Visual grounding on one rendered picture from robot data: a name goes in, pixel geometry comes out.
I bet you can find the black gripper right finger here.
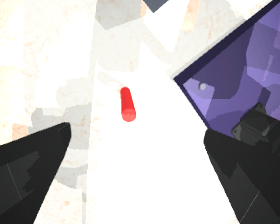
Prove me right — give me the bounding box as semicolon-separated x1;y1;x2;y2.
204;129;280;224

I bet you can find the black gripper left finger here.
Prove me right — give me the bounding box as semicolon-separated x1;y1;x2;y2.
0;122;72;224

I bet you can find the red peg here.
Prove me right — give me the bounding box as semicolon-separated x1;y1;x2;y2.
120;87;136;122

